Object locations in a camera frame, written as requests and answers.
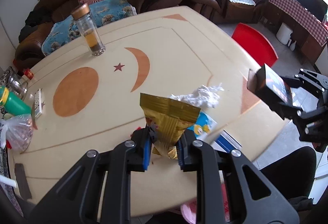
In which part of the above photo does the gold snack wrapper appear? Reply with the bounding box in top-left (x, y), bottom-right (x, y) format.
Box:
top-left (140, 93), bottom-right (201, 159)

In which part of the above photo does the black orange cardboard box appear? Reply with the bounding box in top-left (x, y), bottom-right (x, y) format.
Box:
top-left (247, 64), bottom-right (292, 108)

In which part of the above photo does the pink trash bag bin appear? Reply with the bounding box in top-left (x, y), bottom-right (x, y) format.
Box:
top-left (179, 174), bottom-right (230, 224)

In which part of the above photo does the white blue striped medicine box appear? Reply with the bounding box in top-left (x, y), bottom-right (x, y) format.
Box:
top-left (215, 130), bottom-right (242, 152)

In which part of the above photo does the white crumpled tissue paper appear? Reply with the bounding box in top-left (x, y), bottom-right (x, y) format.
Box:
top-left (170, 84), bottom-right (224, 110)

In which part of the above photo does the checkered cloth side table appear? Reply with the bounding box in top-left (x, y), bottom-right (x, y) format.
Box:
top-left (267, 0), bottom-right (328, 47)

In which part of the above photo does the red plastic chair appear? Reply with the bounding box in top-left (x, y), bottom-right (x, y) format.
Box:
top-left (232, 23), bottom-right (279, 67)

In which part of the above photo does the white appliance on floor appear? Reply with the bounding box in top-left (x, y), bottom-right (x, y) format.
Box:
top-left (276, 23), bottom-right (293, 45)

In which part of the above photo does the white mahjong tile pack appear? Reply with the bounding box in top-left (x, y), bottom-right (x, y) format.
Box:
top-left (34, 89), bottom-right (43, 118)

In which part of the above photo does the black monitor screen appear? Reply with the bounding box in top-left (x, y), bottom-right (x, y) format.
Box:
top-left (296, 0), bottom-right (327, 22)

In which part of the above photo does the clear bag with snacks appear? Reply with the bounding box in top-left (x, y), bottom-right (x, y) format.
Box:
top-left (1, 114), bottom-right (33, 152)

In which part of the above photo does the dark flat strip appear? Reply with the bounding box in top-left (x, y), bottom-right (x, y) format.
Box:
top-left (15, 163), bottom-right (32, 200)

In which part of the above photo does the green plastic bottle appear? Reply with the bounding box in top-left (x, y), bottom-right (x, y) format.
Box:
top-left (0, 86), bottom-right (32, 116)

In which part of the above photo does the blue patterned sofa cover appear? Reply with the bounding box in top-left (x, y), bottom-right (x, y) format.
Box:
top-left (41, 0), bottom-right (137, 56)

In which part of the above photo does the small red cap bottle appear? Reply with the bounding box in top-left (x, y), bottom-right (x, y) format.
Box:
top-left (23, 68), bottom-right (34, 80)

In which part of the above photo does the glass jar with metal lid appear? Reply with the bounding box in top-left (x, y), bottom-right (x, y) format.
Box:
top-left (6, 71), bottom-right (28, 100)

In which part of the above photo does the glass bottle with gold cap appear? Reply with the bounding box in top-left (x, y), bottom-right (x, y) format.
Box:
top-left (71, 3), bottom-right (106, 56)

